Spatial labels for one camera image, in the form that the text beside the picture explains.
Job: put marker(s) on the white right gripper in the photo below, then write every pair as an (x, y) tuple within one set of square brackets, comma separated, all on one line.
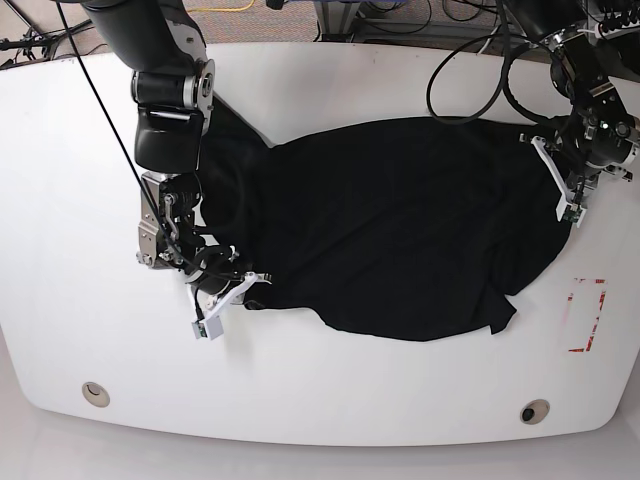
[(226, 295)]

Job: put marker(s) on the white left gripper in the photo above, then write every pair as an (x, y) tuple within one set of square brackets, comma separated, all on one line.
[(575, 189)]

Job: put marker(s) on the black T-shirt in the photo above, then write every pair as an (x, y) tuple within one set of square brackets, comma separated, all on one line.
[(406, 228)]

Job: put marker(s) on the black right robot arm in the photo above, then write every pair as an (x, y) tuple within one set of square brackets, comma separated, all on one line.
[(172, 87)]

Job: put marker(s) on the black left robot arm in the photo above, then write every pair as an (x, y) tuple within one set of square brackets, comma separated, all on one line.
[(599, 135)]

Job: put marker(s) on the white power strip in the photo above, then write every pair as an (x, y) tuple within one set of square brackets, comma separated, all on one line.
[(618, 24)]

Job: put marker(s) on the left table grommet hole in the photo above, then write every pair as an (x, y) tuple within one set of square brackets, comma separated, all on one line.
[(95, 394)]

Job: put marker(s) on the table grommet hole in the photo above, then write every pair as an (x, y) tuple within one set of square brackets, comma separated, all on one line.
[(95, 394), (535, 412)]

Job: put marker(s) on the red tape rectangle marking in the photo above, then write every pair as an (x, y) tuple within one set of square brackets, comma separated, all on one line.
[(582, 315)]

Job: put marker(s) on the right table grommet hole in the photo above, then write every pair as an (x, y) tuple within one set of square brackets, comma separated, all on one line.
[(535, 412)]

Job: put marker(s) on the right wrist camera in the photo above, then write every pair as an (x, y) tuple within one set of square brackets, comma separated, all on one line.
[(208, 328)]

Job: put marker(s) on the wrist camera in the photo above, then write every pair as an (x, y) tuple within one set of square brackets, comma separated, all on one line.
[(208, 328), (570, 212)]

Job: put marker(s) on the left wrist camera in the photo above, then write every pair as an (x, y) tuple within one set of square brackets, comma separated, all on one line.
[(570, 212)]

